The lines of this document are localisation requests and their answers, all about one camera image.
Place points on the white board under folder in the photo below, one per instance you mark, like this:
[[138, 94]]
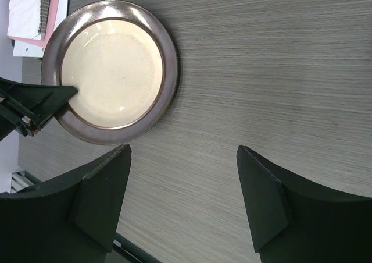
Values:
[[35, 48]]

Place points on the pink folder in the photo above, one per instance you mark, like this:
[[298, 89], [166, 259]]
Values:
[[32, 21]]

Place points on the brown rimmed cream plate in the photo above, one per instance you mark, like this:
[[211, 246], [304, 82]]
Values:
[[124, 65]]

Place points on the white spiral manual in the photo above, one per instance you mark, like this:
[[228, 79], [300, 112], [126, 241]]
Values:
[[27, 18]]

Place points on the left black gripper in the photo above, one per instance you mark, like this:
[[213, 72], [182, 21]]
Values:
[[27, 108]]

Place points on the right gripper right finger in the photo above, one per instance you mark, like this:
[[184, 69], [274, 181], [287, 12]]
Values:
[[293, 219]]

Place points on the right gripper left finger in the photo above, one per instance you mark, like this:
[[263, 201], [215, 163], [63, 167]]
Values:
[[70, 218]]

